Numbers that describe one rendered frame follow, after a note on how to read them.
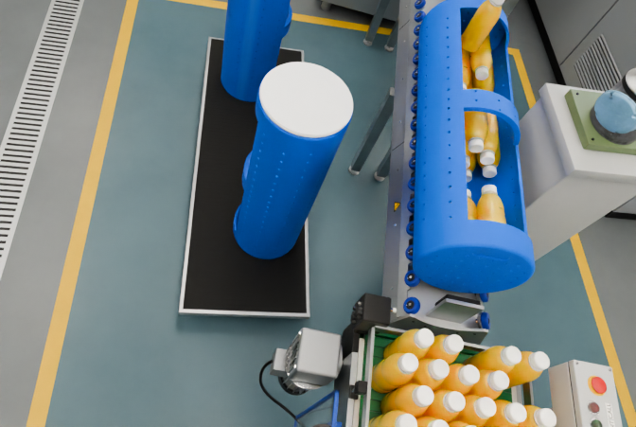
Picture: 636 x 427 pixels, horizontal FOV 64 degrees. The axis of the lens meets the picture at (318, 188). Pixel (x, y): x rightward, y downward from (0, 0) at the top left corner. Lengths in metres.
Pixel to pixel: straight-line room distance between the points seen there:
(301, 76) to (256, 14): 0.72
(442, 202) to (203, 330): 1.29
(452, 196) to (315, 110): 0.48
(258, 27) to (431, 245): 1.35
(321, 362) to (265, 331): 0.91
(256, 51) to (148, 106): 0.70
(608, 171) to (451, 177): 0.53
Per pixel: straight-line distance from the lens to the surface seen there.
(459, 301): 1.31
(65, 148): 2.64
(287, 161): 1.52
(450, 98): 1.44
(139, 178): 2.51
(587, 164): 1.62
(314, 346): 1.35
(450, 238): 1.19
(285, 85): 1.51
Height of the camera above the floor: 2.14
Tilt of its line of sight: 57 degrees down
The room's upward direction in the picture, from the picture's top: 24 degrees clockwise
